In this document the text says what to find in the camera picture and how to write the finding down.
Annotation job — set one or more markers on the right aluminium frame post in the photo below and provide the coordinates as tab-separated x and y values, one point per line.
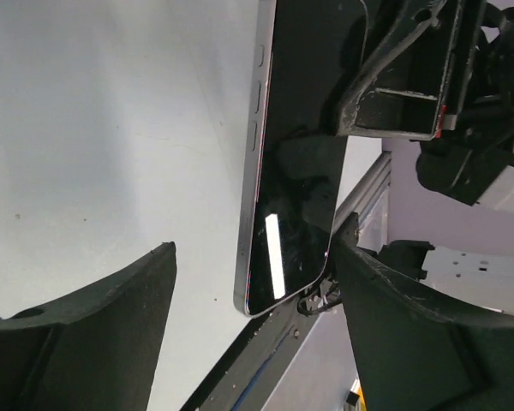
366	190

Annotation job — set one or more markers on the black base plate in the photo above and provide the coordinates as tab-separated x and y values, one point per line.
249	370

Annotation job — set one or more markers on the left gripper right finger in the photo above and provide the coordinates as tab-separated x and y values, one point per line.
431	327

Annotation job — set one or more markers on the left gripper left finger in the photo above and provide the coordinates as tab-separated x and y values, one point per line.
96	348

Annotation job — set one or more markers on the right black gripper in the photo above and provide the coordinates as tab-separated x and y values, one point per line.
401	91

